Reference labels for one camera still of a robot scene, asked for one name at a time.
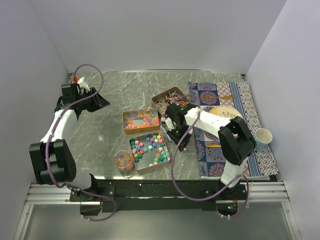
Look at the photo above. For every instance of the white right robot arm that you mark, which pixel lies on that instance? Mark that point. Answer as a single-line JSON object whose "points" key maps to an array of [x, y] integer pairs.
{"points": [[236, 140]]}

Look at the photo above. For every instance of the gold fork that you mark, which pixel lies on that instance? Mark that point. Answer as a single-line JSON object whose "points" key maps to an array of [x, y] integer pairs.
{"points": [[226, 97]]}

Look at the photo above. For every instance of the gold tin of gummy candies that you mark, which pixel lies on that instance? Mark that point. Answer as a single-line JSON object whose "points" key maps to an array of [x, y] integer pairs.
{"points": [[143, 120]]}

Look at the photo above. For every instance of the clear glass jar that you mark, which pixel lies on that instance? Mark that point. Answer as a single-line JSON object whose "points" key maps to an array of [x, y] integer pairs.
{"points": [[125, 164]]}

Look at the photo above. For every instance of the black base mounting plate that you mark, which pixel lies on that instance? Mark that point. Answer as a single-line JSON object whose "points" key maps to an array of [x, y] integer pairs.
{"points": [[139, 195]]}

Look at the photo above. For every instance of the light blue mug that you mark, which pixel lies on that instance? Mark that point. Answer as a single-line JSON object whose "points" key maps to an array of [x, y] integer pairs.
{"points": [[262, 137]]}

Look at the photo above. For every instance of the pink tin of star candies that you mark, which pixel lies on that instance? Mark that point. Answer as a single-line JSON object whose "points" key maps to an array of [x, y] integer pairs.
{"points": [[149, 151]]}

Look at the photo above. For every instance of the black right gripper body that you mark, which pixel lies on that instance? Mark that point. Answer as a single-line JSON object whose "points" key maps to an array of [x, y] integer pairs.
{"points": [[177, 133]]}

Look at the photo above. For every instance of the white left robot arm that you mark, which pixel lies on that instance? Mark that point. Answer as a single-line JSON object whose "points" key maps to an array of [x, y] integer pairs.
{"points": [[51, 158]]}

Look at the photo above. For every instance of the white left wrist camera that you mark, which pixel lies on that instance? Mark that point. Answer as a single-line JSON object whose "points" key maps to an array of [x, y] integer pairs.
{"points": [[83, 83]]}

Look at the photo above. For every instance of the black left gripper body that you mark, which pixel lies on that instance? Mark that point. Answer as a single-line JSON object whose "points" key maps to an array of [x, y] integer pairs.
{"points": [[88, 104]]}

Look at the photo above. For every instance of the aluminium frame rail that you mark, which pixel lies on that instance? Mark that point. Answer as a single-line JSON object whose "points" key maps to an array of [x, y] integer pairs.
{"points": [[258, 192]]}

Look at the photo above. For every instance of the cream and orange plate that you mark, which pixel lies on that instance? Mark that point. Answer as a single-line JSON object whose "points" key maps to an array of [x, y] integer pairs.
{"points": [[225, 111]]}

